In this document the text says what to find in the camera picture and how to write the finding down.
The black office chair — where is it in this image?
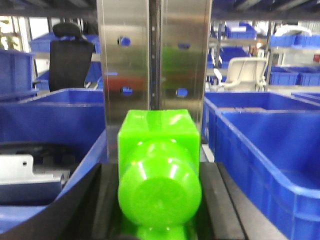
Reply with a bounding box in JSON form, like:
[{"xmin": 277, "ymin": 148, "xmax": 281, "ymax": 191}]
[{"xmin": 46, "ymin": 22, "xmax": 99, "ymax": 92}]

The green plastic block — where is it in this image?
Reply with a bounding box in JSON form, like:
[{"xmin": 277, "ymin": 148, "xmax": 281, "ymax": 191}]
[{"xmin": 118, "ymin": 109, "xmax": 202, "ymax": 240}]

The blue bin behind right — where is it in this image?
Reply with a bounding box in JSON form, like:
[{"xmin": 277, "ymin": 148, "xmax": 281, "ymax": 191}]
[{"xmin": 201, "ymin": 91, "xmax": 320, "ymax": 153}]

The grey metal bracket part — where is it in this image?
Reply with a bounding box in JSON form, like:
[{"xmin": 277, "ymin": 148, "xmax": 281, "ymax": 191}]
[{"xmin": 0, "ymin": 154, "xmax": 71, "ymax": 186}]

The white chair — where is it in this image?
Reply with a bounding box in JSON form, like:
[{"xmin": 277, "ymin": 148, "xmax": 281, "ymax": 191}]
[{"xmin": 213, "ymin": 56, "xmax": 268, "ymax": 92}]

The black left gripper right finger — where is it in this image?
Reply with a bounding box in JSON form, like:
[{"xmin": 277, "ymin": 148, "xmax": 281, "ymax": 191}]
[{"xmin": 197, "ymin": 162, "xmax": 286, "ymax": 240}]

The blue bin left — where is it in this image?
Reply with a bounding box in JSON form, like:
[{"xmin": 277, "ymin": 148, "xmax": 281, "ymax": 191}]
[{"xmin": 0, "ymin": 88, "xmax": 107, "ymax": 233}]

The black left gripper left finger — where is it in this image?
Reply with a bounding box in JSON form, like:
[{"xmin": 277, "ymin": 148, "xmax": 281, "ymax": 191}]
[{"xmin": 0, "ymin": 162, "xmax": 121, "ymax": 240}]

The stainless steel rack column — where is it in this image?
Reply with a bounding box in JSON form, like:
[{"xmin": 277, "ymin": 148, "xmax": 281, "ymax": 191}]
[{"xmin": 97, "ymin": 0, "xmax": 213, "ymax": 163}]

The blue bin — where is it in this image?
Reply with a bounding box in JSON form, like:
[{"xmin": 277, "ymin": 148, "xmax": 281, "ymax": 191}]
[
  {"xmin": 201, "ymin": 91, "xmax": 320, "ymax": 153},
  {"xmin": 214, "ymin": 111, "xmax": 320, "ymax": 240},
  {"xmin": 0, "ymin": 88, "xmax": 107, "ymax": 233}
]

